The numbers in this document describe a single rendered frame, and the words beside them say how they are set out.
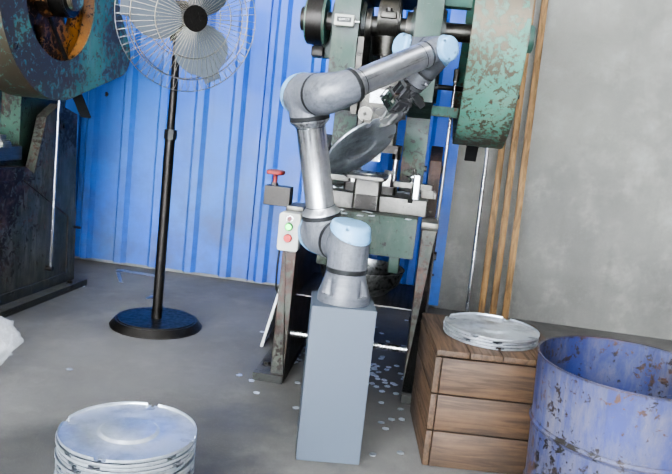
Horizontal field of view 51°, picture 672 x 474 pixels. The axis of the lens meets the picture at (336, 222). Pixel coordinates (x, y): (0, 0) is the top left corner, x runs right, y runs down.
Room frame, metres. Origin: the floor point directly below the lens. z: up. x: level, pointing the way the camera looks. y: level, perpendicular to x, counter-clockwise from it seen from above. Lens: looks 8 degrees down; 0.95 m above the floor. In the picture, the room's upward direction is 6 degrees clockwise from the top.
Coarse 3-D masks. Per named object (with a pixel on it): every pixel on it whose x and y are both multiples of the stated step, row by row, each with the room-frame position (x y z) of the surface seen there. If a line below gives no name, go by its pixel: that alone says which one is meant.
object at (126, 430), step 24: (96, 408) 1.54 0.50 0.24; (120, 408) 1.55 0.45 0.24; (144, 408) 1.57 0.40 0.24; (168, 408) 1.58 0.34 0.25; (72, 432) 1.41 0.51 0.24; (96, 432) 1.42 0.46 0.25; (120, 432) 1.42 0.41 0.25; (144, 432) 1.43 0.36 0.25; (168, 432) 1.46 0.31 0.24; (192, 432) 1.47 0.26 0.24; (96, 456) 1.32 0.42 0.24; (120, 456) 1.33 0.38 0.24; (144, 456) 1.34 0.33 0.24; (168, 456) 1.35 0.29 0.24
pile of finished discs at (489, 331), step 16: (448, 320) 2.16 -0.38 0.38; (464, 320) 2.18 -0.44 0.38; (480, 320) 2.18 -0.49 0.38; (496, 320) 2.22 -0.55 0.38; (512, 320) 2.24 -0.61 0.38; (464, 336) 2.03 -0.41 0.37; (480, 336) 2.00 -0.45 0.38; (496, 336) 2.03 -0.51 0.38; (512, 336) 2.05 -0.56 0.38; (528, 336) 2.07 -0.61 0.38
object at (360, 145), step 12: (372, 120) 2.39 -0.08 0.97; (348, 132) 2.37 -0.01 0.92; (360, 132) 2.41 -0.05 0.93; (372, 132) 2.45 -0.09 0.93; (384, 132) 2.50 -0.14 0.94; (336, 144) 2.38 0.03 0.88; (348, 144) 2.43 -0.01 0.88; (360, 144) 2.49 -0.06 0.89; (372, 144) 2.54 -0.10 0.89; (384, 144) 2.58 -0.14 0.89; (336, 156) 2.45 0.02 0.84; (348, 156) 2.51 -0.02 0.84; (360, 156) 2.55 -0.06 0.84; (372, 156) 2.60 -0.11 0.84; (336, 168) 2.52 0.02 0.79; (348, 168) 2.57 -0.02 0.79
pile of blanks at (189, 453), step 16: (192, 448) 1.43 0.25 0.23; (64, 464) 1.34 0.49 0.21; (80, 464) 1.31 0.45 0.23; (96, 464) 1.30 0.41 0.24; (112, 464) 1.31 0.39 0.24; (128, 464) 1.32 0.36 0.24; (144, 464) 1.32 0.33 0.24; (160, 464) 1.34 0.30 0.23; (176, 464) 1.39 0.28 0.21; (192, 464) 1.44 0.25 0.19
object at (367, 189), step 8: (352, 176) 2.44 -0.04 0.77; (360, 176) 2.44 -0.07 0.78; (368, 176) 2.45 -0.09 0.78; (376, 176) 2.49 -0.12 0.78; (384, 176) 2.54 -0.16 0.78; (360, 184) 2.56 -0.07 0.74; (368, 184) 2.56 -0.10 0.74; (376, 184) 2.55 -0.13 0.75; (360, 192) 2.56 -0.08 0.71; (368, 192) 2.56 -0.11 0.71; (376, 192) 2.55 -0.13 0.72; (352, 200) 2.57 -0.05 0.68; (360, 200) 2.56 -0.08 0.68; (368, 200) 2.56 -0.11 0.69; (376, 200) 2.55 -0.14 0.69; (360, 208) 2.56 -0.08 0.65; (368, 208) 2.56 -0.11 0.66; (376, 208) 2.55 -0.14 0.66
